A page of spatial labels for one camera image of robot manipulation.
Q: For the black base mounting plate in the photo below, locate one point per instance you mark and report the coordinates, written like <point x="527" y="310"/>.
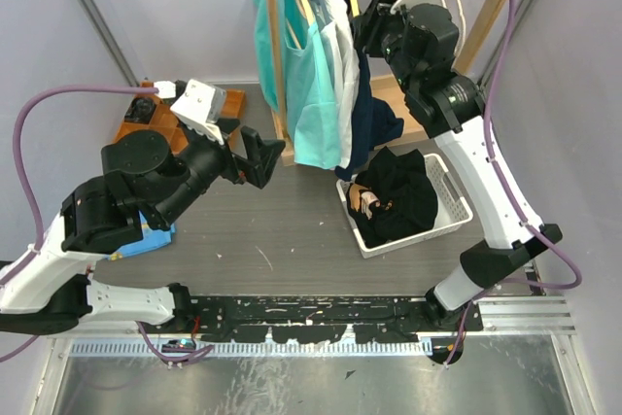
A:
<point x="313" y="319"/>

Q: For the black printed t shirt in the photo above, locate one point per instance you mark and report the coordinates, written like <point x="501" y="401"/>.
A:
<point x="392" y="198"/>

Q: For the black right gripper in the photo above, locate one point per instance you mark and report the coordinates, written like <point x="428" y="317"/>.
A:
<point x="367" y="26"/>

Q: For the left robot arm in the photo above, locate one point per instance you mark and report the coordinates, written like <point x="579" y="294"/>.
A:
<point x="50" y="289"/>

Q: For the white slotted cable duct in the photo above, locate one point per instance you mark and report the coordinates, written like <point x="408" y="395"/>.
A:
<point x="346" y="348"/>

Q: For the wooden compartment tray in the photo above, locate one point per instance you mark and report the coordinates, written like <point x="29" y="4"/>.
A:
<point x="166" y="123"/>

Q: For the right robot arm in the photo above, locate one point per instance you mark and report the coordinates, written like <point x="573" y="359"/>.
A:
<point x="418" y="43"/>

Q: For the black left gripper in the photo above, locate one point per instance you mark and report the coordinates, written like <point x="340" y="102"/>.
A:
<point x="263" y="155"/>

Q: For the white hanging t shirt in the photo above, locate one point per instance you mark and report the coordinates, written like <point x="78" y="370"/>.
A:
<point x="350" y="73"/>

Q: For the blue folded cloth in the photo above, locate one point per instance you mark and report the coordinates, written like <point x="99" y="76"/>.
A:
<point x="153" y="239"/>

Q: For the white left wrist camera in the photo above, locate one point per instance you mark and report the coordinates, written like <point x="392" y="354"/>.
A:
<point x="198" y="106"/>

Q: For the rolled dark sock left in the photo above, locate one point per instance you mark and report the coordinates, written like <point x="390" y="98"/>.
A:
<point x="140" y="110"/>

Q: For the white perforated plastic basket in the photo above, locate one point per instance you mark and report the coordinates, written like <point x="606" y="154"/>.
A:
<point x="453" y="210"/>

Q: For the cream plastic hanger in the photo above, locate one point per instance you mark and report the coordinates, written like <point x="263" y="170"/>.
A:
<point x="463" y="24"/>

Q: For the teal hanging t shirt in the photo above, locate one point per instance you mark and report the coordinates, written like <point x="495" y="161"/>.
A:
<point x="312" y="119"/>

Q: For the navy t shirt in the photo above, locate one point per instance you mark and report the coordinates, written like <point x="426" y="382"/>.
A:
<point x="374" y="123"/>

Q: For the wooden clothes rack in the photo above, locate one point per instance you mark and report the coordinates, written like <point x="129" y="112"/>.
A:
<point x="271" y="77"/>

